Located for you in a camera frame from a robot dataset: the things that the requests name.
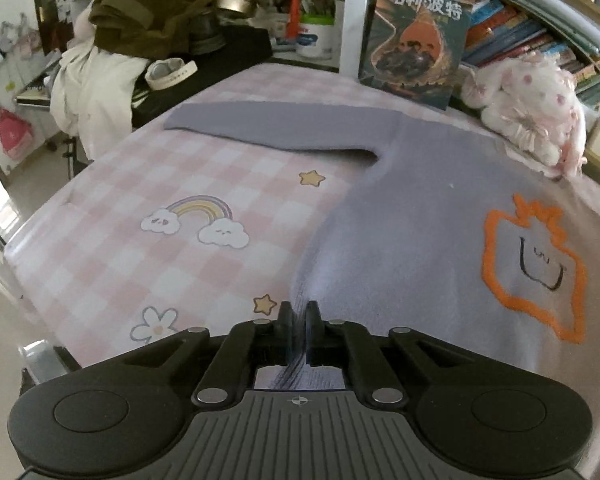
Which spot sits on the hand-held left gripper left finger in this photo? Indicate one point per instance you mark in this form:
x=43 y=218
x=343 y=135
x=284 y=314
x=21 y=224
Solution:
x=286 y=330

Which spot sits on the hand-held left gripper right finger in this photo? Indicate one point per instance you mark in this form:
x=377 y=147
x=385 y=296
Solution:
x=313 y=330

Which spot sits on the sweater with orange embroidery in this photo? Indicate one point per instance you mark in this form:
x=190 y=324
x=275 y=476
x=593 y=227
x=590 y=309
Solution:
x=420 y=220

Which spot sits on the pink checked bed sheet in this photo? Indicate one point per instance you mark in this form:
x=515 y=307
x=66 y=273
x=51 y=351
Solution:
x=180 y=170

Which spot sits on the white smartwatch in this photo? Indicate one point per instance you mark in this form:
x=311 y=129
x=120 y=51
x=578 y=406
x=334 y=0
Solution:
x=167 y=72

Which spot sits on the black cloth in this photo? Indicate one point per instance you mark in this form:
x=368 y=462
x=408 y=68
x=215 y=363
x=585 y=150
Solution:
x=230 y=47

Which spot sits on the large dark picture book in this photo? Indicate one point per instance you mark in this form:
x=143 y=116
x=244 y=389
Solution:
x=415 y=60

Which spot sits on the white pen tub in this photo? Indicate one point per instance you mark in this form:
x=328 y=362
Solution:
x=315 y=37

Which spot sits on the white garment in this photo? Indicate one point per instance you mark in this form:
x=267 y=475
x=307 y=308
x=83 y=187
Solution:
x=95 y=95

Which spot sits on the orange cone bottle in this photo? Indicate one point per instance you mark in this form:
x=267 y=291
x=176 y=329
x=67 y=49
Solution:
x=293 y=15

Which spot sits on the pink spotted white plush toy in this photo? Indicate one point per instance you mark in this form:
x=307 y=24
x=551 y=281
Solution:
x=530 y=90

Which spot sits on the round metal tin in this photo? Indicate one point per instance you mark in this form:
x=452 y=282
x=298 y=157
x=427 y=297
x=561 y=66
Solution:
x=235 y=2

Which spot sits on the pink hanging bag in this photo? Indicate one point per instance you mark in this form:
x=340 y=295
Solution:
x=14 y=135

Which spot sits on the olive green jacket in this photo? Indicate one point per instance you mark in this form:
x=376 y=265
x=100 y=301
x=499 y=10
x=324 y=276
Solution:
x=150 y=15

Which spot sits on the row of shelved books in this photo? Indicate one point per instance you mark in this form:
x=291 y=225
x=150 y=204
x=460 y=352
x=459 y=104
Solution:
x=520 y=30

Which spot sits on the silver metal bar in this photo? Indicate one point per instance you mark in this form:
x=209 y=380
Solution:
x=545 y=2

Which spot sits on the white shelf post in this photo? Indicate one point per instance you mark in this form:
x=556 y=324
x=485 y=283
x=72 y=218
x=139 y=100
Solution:
x=354 y=15

